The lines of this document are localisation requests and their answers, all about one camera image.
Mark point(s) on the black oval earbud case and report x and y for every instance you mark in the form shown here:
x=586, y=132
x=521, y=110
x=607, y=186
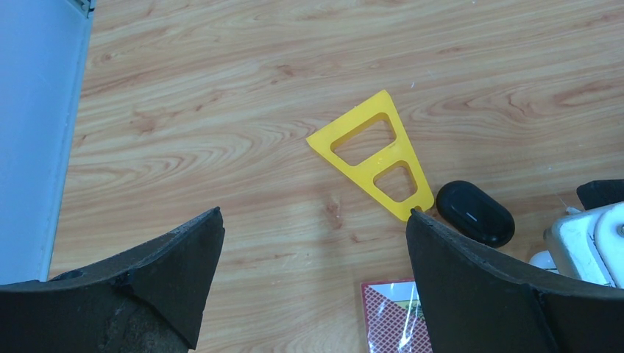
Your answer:
x=475, y=214

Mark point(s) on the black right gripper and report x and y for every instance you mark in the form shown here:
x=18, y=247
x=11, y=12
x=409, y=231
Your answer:
x=600, y=193

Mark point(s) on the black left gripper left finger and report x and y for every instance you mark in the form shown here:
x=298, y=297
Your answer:
x=150, y=298

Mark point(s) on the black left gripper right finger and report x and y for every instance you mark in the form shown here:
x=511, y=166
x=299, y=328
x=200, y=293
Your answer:
x=477, y=299

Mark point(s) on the yellow triangular plastic frame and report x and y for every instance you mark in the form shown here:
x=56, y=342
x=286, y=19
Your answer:
x=399, y=153

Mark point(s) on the playing card deck box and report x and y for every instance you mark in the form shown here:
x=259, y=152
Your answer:
x=393, y=317

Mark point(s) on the white earbud charging case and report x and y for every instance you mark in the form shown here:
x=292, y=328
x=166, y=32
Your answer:
x=543, y=260

